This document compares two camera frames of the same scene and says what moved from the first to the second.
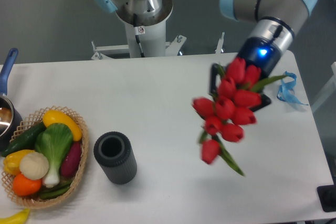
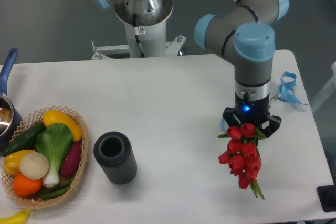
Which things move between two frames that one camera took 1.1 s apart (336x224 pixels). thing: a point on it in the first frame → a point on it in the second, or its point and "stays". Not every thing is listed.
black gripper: (255, 52) → (255, 111)
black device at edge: (327, 196) stays
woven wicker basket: (30, 122) stays
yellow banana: (20, 217) stays
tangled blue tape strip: (285, 92) stays
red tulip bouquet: (235, 106) → (242, 156)
